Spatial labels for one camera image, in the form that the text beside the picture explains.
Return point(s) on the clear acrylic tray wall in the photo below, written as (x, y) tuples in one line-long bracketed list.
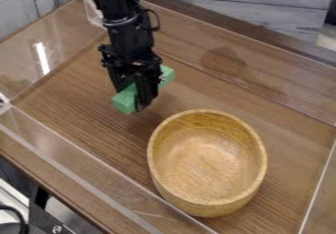
[(83, 149)]

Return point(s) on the black metal table frame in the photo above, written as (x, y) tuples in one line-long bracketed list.
[(41, 222)]

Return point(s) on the green rectangular block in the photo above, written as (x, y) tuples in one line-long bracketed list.
[(124, 99)]

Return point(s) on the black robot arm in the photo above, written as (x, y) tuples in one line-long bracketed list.
[(117, 9)]

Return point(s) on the brown wooden bowl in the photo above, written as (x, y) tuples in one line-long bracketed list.
[(207, 161)]

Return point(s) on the clear acrylic corner bracket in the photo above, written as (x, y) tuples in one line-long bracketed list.
[(93, 13)]

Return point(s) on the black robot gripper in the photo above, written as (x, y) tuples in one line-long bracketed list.
[(129, 59)]

